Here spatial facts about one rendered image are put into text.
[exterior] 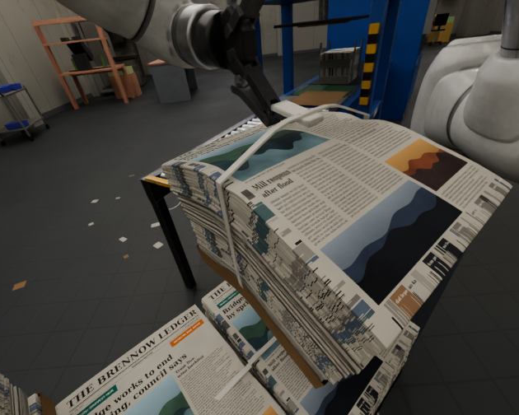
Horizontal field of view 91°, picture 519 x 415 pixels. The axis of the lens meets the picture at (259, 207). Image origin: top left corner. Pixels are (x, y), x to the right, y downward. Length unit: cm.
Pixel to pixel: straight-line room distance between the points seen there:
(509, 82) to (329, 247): 36
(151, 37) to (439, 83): 55
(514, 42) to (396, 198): 29
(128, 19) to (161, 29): 5
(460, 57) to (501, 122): 20
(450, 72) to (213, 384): 74
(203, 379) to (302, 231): 39
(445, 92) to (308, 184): 44
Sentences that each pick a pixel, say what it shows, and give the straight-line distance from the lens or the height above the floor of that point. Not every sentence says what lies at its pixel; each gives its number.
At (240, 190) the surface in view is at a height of 119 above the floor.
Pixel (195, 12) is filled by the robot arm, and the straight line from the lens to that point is 48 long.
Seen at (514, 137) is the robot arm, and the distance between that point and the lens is 52.
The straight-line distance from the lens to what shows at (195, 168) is 34.
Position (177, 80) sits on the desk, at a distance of 682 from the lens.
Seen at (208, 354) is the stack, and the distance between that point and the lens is 57.
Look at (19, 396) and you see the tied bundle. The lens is 59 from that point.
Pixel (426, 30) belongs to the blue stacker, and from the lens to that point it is 426.
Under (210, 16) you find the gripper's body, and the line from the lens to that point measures 45.
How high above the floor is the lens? 133
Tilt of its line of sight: 36 degrees down
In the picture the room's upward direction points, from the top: 6 degrees counter-clockwise
